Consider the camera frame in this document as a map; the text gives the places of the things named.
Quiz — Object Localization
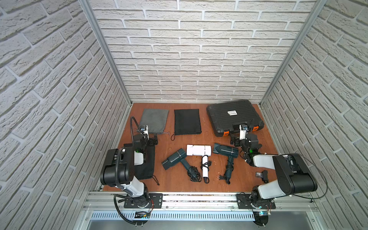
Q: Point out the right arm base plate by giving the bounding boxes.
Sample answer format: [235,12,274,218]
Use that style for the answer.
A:
[236,192,276,210]

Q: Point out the black printed drawstring pouch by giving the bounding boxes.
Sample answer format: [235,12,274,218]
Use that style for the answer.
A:
[135,146,160,186]

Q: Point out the black fabric pouch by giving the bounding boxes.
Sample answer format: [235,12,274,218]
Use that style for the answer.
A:
[171,109,202,141]

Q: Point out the white hair dryer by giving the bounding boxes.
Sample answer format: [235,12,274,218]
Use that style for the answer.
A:
[186,145,212,184]

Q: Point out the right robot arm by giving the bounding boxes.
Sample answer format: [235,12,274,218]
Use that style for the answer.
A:
[231,133,318,209]

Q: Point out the dark green hair dryer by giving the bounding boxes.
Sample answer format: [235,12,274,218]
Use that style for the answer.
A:
[213,143,239,185]
[162,149,202,182]

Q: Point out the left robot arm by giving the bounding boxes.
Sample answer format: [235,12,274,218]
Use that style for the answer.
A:
[100,117,158,209]

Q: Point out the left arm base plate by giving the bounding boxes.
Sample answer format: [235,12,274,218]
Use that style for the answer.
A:
[124,193,163,209]

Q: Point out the small black adapter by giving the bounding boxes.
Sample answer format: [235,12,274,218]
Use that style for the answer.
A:
[255,170,269,184]

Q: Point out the black plastic tool case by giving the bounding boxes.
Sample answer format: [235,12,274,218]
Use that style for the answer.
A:
[206,100,265,137]

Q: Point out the aluminium rail frame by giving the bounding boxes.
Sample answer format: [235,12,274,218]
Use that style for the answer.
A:
[81,192,319,221]

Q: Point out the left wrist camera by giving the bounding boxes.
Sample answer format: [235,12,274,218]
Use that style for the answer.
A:
[140,125,149,136]

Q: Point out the grey fabric pouch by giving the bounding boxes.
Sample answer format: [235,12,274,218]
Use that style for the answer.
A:
[140,108,169,134]

